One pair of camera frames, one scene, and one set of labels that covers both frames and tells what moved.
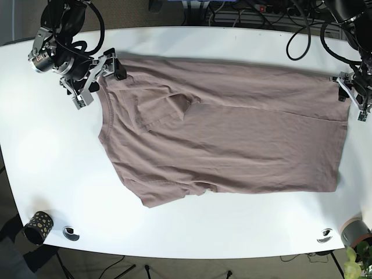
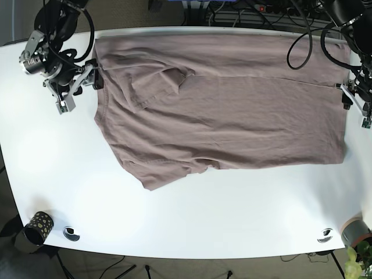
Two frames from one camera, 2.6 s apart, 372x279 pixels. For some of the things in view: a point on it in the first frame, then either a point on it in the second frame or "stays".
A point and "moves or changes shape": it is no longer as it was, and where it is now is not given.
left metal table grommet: (68, 232) stays
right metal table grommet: (325, 236) stays
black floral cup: (38, 228) stays
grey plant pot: (354, 231) stays
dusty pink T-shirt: (181, 129) moves or changes shape
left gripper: (79, 89) to (64, 89)
